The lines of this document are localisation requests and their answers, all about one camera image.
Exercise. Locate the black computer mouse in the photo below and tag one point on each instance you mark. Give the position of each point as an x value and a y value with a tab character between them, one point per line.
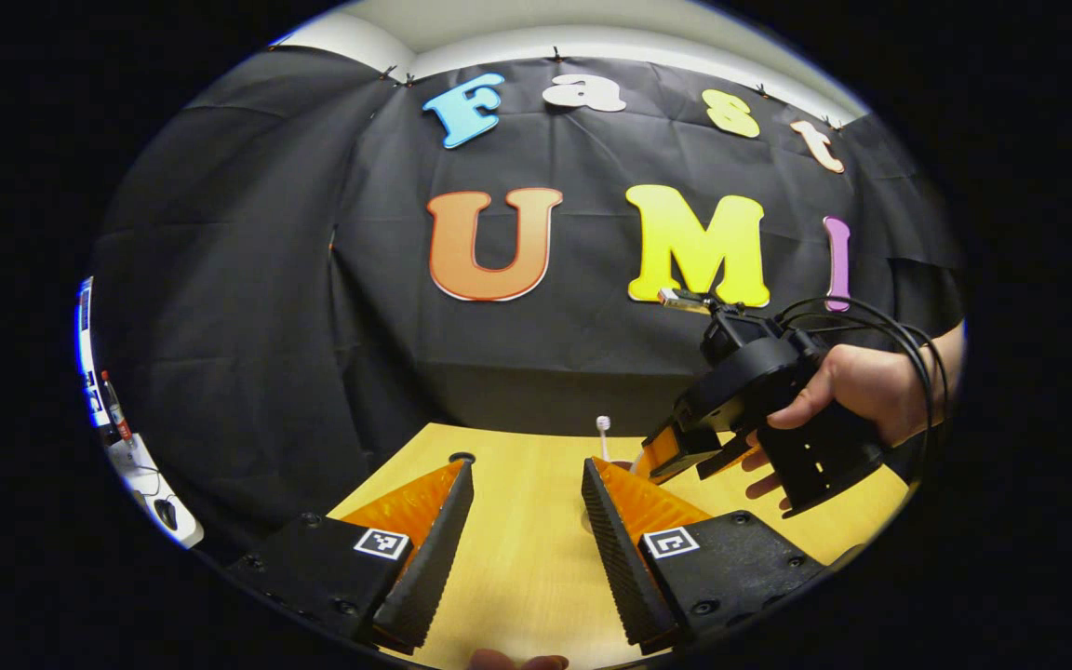
167	513

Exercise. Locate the wooden desktop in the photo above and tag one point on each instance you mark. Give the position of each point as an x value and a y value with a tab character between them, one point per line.
527	540

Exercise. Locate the black backdrop cloth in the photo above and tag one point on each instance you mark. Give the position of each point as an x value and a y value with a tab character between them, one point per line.
387	372

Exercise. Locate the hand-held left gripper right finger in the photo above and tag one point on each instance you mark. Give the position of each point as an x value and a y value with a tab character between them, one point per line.
624	558

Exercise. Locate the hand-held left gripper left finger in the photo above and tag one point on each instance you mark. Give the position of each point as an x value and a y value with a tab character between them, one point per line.
429	549

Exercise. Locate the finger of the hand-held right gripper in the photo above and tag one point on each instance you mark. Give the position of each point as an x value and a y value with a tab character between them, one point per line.
676	451
727	456

